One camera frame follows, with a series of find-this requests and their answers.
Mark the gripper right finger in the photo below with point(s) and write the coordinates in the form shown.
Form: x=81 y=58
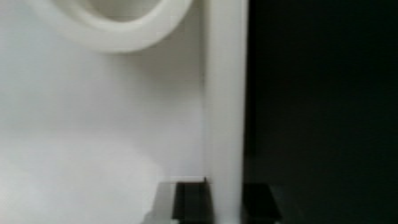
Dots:
x=260 y=212

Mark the white square tabletop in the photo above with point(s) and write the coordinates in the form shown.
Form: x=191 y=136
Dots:
x=122 y=109

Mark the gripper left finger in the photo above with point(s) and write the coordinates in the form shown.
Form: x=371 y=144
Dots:
x=184 y=205

